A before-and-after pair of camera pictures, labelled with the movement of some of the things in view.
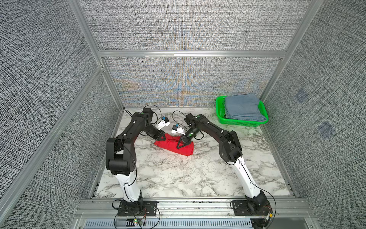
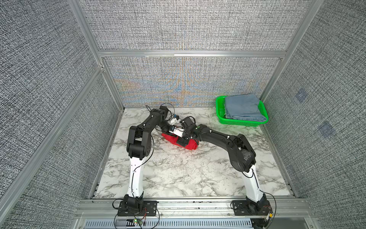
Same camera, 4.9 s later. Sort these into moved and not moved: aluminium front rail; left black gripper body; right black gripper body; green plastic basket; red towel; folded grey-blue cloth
Moved: left black gripper body; red towel
Not moved: folded grey-blue cloth; aluminium front rail; right black gripper body; green plastic basket
